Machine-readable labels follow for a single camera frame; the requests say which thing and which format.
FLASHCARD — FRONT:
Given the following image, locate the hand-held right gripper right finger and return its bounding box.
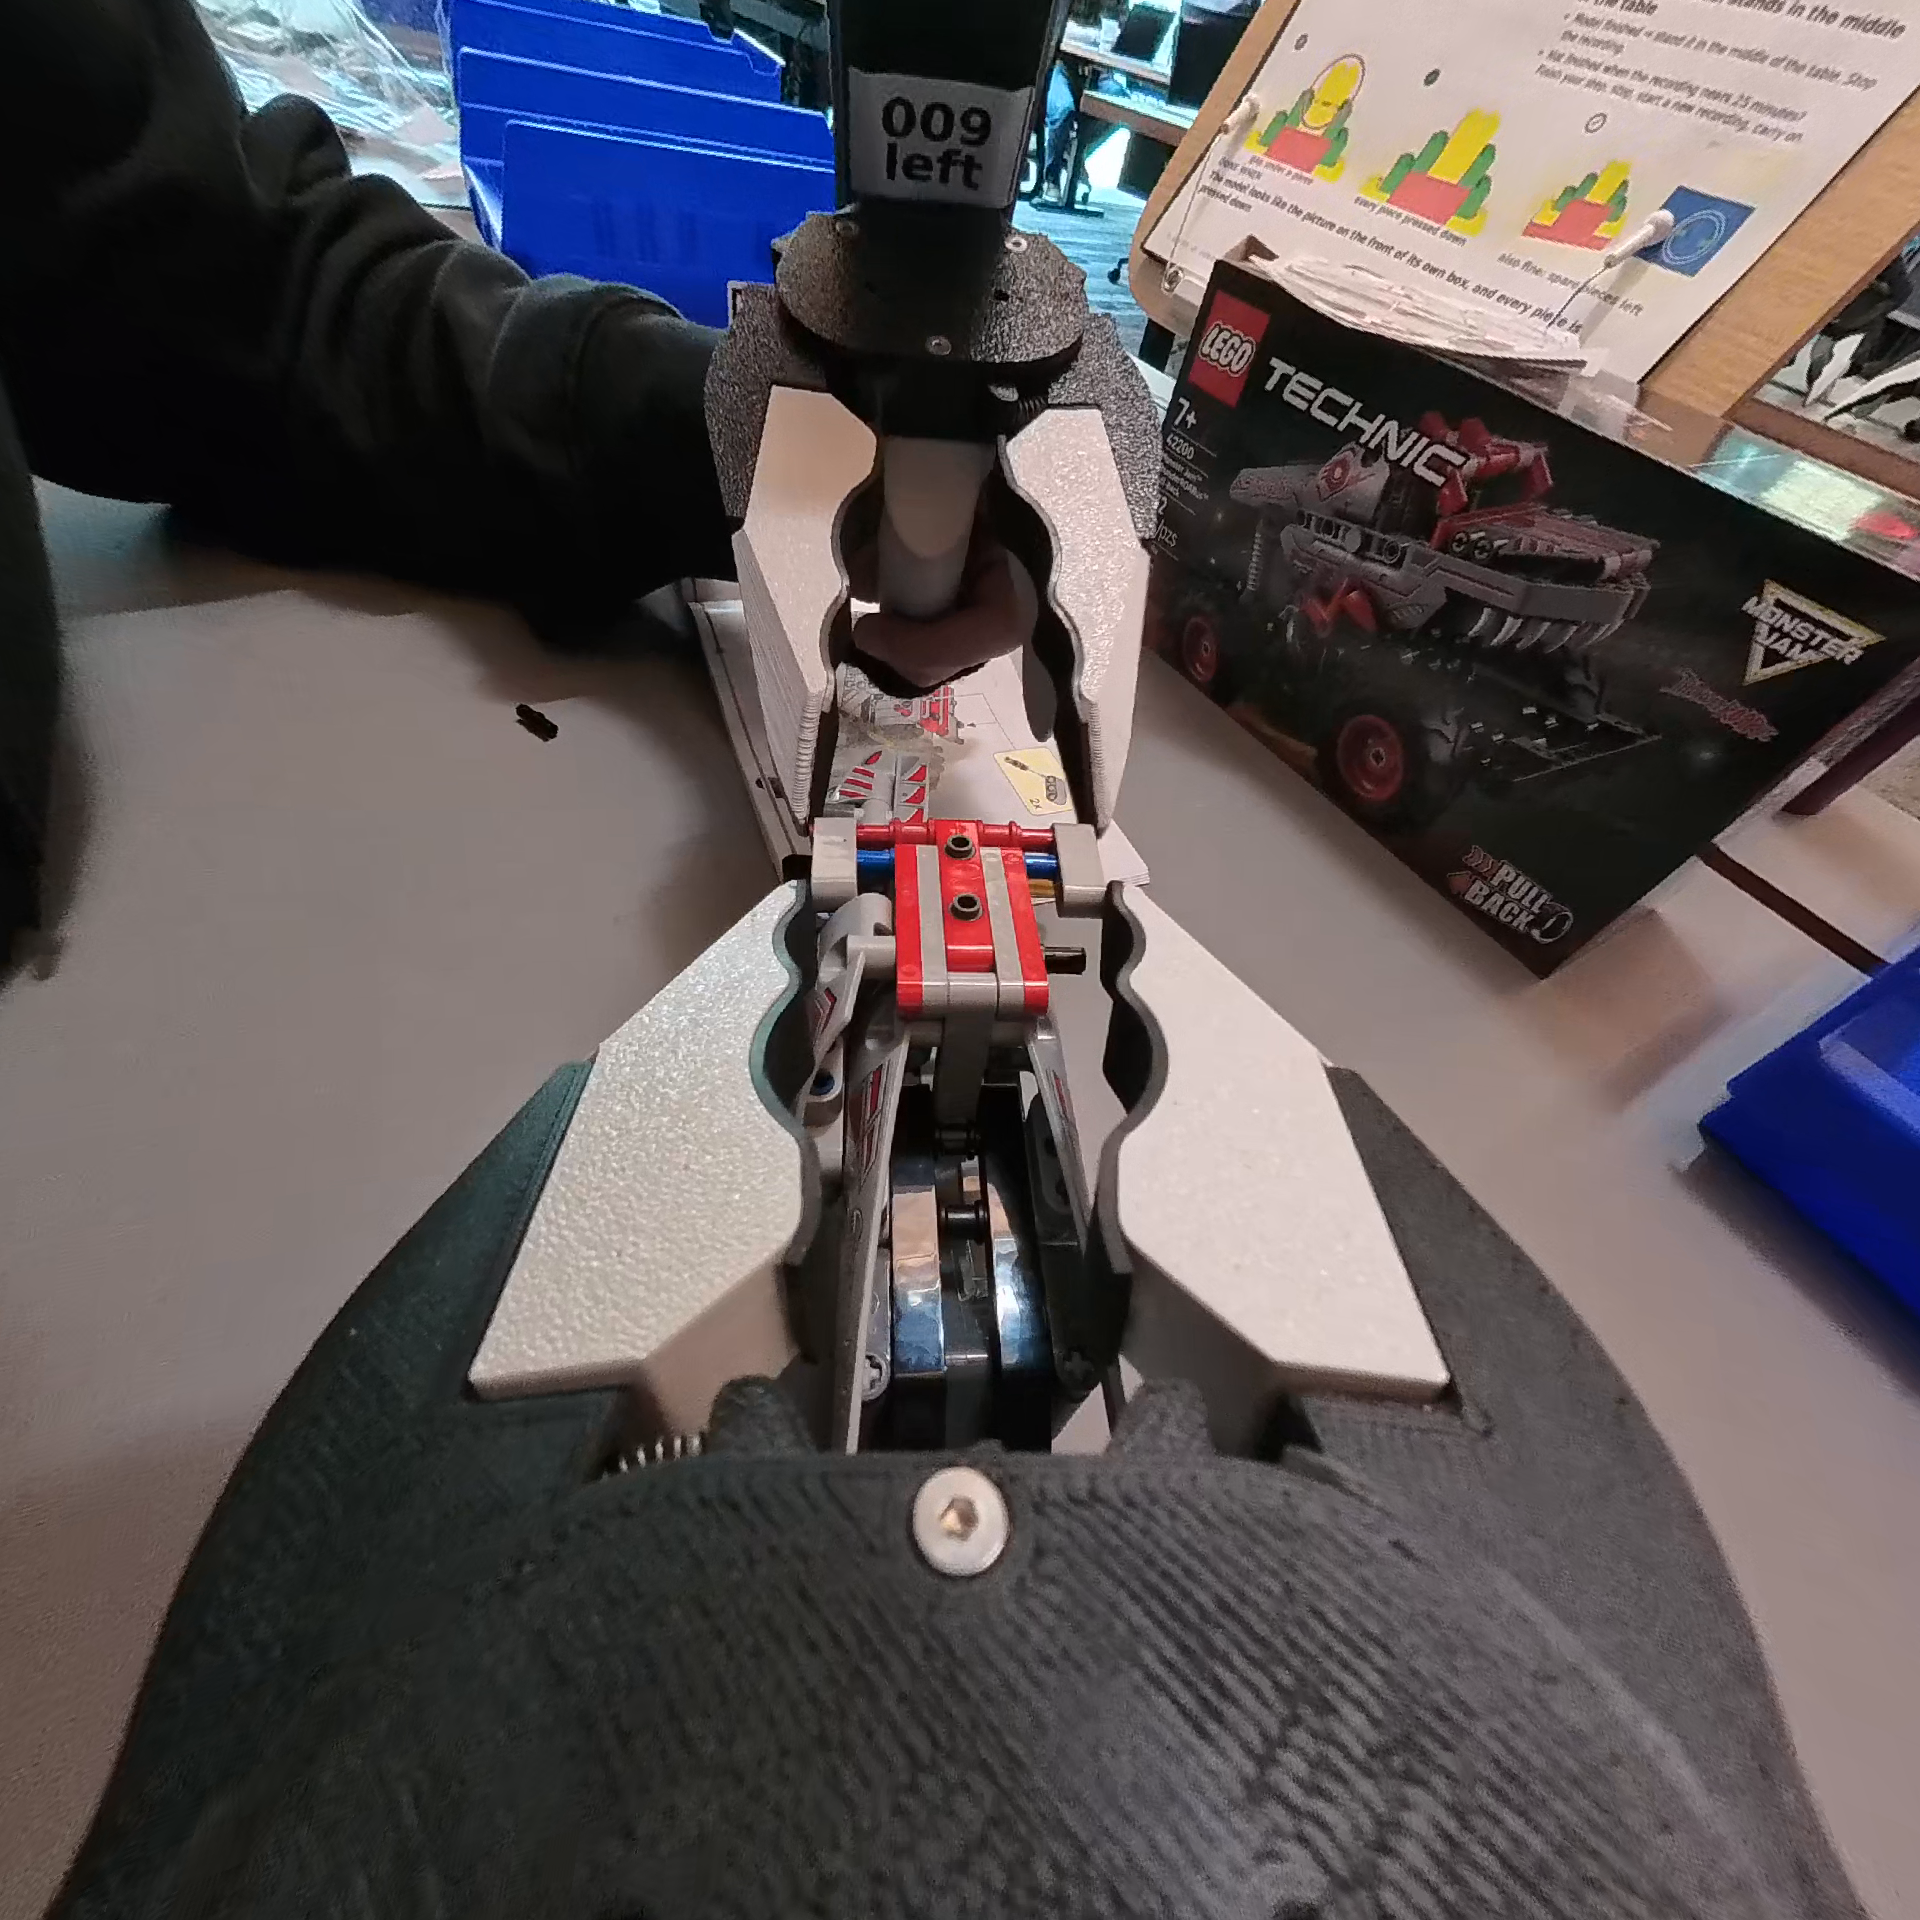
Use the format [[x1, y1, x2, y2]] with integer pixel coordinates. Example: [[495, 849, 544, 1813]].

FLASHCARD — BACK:
[[1095, 882, 1455, 1404]]

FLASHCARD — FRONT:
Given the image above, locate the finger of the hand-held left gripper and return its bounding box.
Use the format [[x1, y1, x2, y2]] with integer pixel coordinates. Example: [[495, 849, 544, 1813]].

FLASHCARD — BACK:
[[998, 404, 1155, 836], [729, 381, 889, 823]]

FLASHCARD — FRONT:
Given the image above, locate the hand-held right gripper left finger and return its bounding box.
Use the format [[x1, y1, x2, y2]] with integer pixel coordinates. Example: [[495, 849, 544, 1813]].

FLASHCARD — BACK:
[[465, 881, 831, 1404]]

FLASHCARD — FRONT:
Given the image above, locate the grey red toy truck model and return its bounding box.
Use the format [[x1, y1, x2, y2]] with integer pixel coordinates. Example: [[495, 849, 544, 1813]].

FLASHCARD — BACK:
[[808, 751, 1127, 1457]]

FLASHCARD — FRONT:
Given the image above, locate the person's left forearm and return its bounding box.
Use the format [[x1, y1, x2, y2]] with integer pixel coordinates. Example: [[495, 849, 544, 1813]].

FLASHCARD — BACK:
[[0, 0, 746, 649]]

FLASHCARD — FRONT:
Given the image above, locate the task instruction sheet on board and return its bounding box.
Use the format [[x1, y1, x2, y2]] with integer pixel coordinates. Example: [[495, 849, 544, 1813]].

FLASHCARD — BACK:
[[1127, 0, 1920, 436]]

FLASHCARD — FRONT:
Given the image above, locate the person's left hand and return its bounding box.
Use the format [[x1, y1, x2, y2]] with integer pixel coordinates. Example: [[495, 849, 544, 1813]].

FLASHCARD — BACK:
[[849, 516, 1051, 696]]

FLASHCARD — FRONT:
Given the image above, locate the white instruction booklet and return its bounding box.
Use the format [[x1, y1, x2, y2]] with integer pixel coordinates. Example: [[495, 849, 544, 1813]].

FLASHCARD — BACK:
[[681, 583, 1150, 890]]

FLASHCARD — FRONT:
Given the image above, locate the blue storage bin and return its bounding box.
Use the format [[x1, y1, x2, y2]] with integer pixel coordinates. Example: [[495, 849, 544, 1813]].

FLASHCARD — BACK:
[[504, 120, 838, 332], [451, 0, 785, 108], [457, 47, 834, 168], [1698, 928, 1920, 1279]]

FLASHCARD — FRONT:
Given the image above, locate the wooden background table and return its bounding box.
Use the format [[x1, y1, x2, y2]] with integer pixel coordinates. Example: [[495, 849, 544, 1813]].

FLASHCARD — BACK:
[[1057, 37, 1203, 153]]

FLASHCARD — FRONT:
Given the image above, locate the toy truck set box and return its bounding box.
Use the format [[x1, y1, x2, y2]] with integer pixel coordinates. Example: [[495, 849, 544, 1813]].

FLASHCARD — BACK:
[[1148, 259, 1920, 976]]

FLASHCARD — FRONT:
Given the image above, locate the clear plastic bag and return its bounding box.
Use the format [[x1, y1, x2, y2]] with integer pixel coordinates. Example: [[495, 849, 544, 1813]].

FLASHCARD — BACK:
[[1276, 248, 1593, 378]]

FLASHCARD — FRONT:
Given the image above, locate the printed instruction sheet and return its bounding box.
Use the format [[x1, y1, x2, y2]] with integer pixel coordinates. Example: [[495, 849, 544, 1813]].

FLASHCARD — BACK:
[[1161, 0, 1920, 385]]

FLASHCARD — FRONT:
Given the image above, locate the crumpled clear plastic sheet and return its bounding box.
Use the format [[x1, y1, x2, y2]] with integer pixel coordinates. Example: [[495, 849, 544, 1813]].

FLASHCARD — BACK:
[[194, 0, 467, 196]]

